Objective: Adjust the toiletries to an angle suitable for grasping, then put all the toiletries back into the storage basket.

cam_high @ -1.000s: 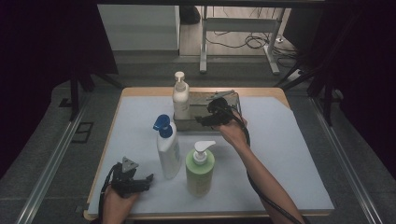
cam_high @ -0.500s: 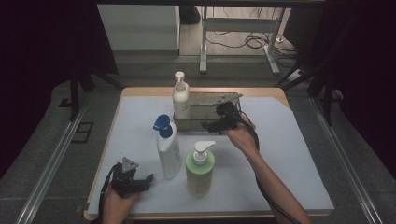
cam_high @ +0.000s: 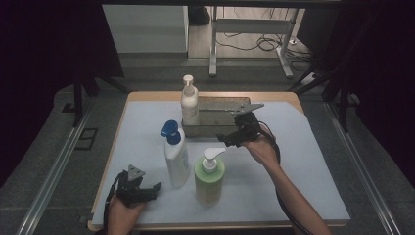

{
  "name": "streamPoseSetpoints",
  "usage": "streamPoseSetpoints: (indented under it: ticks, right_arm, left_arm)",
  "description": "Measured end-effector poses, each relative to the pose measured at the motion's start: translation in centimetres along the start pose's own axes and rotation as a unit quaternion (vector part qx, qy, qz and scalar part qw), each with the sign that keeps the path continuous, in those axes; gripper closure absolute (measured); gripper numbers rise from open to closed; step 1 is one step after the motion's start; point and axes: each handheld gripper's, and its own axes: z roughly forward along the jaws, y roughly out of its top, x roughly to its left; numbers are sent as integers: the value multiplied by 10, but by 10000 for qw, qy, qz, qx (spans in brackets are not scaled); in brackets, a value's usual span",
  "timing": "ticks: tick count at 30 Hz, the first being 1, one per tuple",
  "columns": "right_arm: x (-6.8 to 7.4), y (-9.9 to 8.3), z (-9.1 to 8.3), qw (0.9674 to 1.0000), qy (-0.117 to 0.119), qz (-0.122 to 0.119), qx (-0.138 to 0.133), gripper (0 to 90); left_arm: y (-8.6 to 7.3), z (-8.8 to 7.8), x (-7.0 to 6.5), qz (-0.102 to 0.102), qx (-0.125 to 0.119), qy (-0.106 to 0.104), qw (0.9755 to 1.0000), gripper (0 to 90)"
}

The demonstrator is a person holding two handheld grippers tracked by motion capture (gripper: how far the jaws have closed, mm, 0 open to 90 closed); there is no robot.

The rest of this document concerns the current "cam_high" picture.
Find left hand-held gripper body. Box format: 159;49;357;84
115;164;157;209

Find grey metal mesh basket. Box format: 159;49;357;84
181;96;254;139

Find white power strip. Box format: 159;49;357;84
300;72;319;86

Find white bottle with blue pump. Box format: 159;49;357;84
160;119;191;189

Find dark curtain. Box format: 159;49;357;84
0;0;125;189
297;0;415;189

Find person's right hand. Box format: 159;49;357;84
242;125;282;170

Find dark rounded object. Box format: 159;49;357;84
188;5;210;26

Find white cabinet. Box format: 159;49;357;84
102;4;190;54

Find aluminium floor rail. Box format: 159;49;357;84
16;97;96;235
324;101;401;235

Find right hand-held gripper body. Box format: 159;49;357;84
230;102;265;145

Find white metal desk frame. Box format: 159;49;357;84
208;6;300;79

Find black floor cables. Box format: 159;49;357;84
214;7;315;71

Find black stand legs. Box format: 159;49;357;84
72;67;129;128
287;63;350;133

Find cream white pump bottle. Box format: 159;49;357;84
180;74;201;127

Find person's left hand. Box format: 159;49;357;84
107;195;147;227

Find green pump bottle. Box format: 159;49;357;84
194;147;227;208

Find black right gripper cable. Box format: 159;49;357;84
256;120;315;235

